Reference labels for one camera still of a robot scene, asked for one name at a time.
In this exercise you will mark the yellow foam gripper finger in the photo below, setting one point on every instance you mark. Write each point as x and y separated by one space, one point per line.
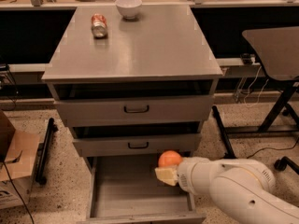
168 175

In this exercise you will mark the orange fruit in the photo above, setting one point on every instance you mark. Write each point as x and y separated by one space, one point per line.
168 158

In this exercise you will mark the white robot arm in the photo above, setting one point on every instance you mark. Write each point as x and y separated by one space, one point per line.
241 188

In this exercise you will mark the grey middle drawer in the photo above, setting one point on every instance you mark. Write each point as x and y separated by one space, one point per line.
135 145

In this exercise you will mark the grey drawer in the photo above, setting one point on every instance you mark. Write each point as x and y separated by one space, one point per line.
129 111
125 190
135 145

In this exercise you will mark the grey bottom drawer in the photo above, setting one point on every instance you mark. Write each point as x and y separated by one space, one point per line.
125 190

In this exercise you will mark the grey top drawer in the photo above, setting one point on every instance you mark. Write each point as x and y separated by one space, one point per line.
129 111

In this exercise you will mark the grey drawer cabinet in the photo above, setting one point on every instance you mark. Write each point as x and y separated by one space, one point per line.
162 53

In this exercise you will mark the black stand leg right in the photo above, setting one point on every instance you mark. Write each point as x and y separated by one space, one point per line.
224 137

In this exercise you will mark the black stand leg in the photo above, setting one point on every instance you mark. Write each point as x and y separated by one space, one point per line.
224 137
42 151

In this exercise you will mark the black office chair base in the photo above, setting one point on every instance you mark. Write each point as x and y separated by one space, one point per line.
283 163

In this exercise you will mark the black stand leg left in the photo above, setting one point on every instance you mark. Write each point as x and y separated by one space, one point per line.
42 151

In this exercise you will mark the cardboard box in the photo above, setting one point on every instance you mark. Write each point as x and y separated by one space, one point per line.
18 151

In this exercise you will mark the dark side table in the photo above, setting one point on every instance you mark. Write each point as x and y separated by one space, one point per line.
278 50

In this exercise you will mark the red soda can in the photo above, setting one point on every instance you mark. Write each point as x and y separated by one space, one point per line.
99 26

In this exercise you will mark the white ceramic bowl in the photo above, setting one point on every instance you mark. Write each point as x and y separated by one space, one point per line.
129 9

